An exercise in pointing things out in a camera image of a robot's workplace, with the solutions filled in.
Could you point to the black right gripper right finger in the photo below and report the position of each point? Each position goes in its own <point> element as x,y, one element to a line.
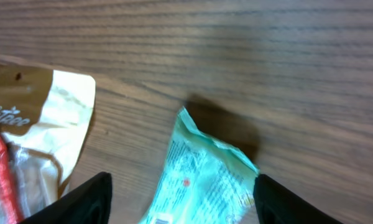
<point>275,204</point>

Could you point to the red snack bar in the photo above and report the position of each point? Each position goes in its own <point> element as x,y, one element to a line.
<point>8,194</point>

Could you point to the teal snack packet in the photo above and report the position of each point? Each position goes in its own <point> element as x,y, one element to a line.
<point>204,179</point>

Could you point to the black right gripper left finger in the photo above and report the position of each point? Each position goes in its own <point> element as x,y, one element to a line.
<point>90,203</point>

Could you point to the beige cookie bag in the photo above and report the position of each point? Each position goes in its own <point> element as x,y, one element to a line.
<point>44,118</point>

